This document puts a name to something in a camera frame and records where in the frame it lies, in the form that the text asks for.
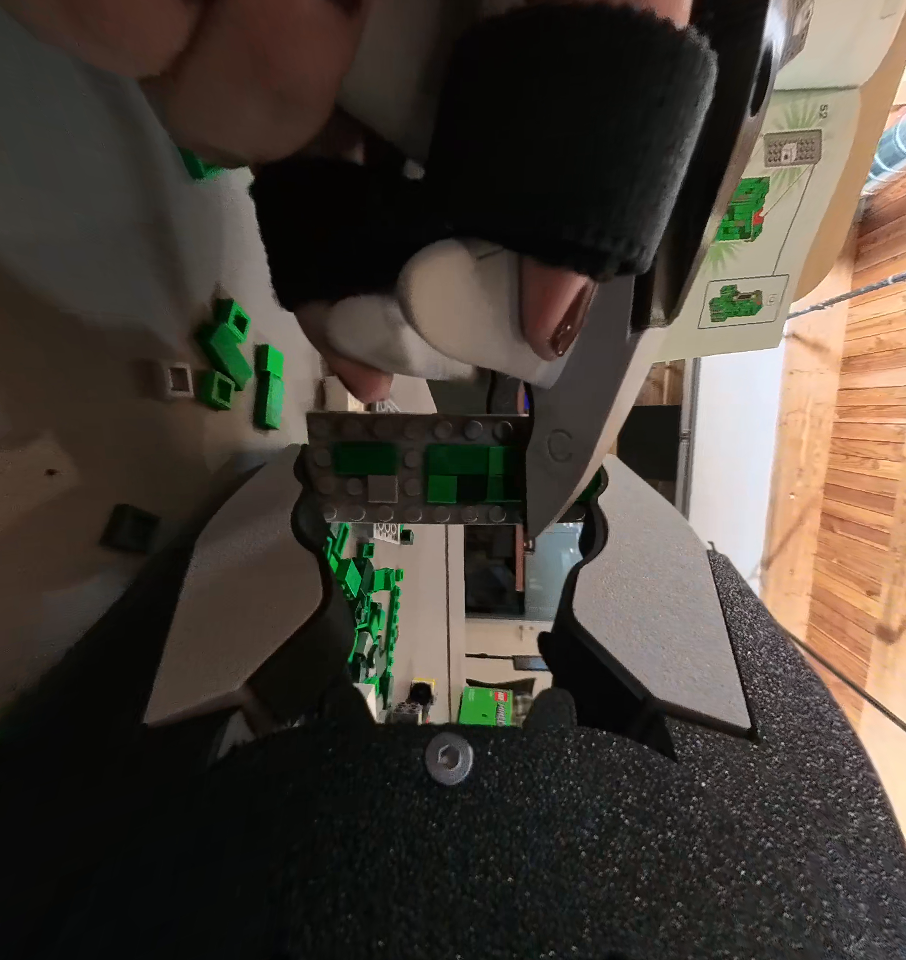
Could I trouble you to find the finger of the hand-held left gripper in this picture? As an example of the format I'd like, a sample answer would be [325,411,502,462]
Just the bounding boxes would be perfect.
[524,276,669,539]
[426,371,535,418]

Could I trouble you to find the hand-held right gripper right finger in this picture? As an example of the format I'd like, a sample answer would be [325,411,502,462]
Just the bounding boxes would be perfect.
[537,453,760,760]

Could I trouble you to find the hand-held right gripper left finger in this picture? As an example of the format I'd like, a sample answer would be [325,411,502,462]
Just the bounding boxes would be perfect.
[144,442,358,726]

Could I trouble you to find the grey brick plate green tiles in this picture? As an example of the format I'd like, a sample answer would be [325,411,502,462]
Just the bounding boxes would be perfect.
[306,412,533,526]

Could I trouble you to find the grey desk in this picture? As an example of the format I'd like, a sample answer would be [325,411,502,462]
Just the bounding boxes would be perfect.
[0,0,469,759]

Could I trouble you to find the person's left hand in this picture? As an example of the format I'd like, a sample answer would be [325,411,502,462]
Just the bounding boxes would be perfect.
[18,0,600,404]

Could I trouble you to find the white brick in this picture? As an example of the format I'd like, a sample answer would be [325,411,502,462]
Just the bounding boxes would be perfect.
[323,375,369,414]

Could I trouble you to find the black brick assembly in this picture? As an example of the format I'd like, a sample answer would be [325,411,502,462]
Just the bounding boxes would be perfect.
[389,678,437,726]

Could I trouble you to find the green brick set box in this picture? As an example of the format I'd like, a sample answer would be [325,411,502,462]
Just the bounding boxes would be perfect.
[458,685,516,728]

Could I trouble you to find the white flat tile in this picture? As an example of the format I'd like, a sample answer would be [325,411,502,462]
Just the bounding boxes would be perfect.
[153,358,199,399]

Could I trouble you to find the pile of loose green bricks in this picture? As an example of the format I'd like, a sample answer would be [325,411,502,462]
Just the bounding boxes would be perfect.
[100,146,410,708]

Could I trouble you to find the open instruction booklet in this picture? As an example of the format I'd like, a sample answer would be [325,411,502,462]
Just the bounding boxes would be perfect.
[661,0,906,363]

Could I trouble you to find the silver air duct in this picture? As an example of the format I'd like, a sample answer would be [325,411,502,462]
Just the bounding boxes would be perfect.
[865,96,906,183]

